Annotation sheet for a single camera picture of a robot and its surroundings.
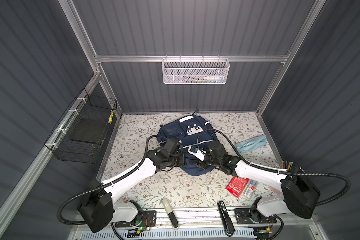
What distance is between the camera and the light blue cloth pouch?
950mm

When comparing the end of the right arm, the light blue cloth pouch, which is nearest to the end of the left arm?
the end of the right arm

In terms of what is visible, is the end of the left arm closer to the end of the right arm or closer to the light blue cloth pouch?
the end of the right arm
